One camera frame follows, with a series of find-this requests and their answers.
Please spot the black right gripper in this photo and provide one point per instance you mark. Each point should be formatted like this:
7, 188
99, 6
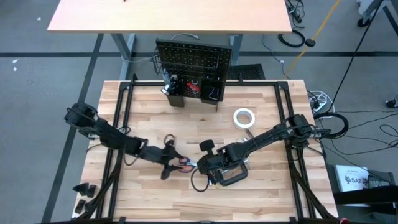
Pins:
219, 161

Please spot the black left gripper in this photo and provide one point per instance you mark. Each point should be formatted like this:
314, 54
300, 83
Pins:
158, 154

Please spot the blue and orange scissors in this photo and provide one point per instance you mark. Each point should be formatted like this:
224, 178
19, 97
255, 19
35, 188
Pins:
188, 169

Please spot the red utility knife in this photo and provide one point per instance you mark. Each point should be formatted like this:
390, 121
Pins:
193, 87

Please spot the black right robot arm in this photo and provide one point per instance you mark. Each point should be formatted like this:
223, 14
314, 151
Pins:
267, 137

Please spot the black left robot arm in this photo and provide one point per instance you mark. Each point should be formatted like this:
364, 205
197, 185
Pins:
102, 133

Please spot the black C-clamp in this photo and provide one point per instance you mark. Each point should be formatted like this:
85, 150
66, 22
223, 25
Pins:
236, 179

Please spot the small dark metal bit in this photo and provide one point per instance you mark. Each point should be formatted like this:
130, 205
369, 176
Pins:
249, 134

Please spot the white tape roll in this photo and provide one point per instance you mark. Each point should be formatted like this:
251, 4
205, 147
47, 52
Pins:
235, 118

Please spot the tall black pegboard bin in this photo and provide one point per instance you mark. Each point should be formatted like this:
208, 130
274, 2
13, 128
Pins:
175, 101

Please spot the short black pegboard bin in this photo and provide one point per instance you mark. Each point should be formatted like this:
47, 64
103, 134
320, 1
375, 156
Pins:
203, 93

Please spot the black plastic spare part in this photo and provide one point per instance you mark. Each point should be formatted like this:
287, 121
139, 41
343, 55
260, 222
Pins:
80, 206
91, 190
81, 188

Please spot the black metal pegboard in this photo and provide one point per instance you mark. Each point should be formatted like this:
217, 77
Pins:
192, 59

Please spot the black floor mat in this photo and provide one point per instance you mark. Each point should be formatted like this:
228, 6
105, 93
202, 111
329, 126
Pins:
250, 72

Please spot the white power strip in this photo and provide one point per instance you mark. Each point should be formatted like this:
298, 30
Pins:
319, 105

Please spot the light wooden desk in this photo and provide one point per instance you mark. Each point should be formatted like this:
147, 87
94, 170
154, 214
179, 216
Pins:
171, 15

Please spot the white printed box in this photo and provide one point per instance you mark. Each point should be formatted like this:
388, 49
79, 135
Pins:
351, 177

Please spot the small red object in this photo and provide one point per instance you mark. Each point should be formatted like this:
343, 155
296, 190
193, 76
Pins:
344, 221

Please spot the black cart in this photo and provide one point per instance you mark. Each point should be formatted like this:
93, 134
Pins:
367, 197

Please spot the black caster foot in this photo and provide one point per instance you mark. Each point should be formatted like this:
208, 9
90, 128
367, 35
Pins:
392, 103

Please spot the white stand with caster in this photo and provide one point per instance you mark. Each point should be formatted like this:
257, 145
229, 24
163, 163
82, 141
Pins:
363, 21

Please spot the black aluminium table frame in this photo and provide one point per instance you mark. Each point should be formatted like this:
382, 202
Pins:
264, 83

